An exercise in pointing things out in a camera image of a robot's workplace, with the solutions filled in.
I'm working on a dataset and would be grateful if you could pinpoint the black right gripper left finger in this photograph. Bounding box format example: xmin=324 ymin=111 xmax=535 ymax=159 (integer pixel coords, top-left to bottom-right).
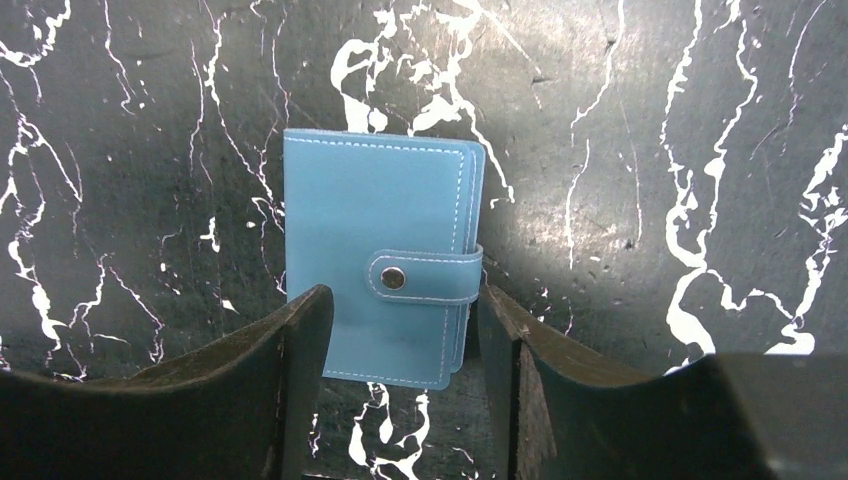
xmin=1 ymin=285 xmax=334 ymax=479

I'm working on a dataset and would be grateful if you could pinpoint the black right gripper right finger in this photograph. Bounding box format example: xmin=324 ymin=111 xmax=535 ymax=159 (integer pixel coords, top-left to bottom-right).
xmin=477 ymin=286 xmax=847 ymax=479

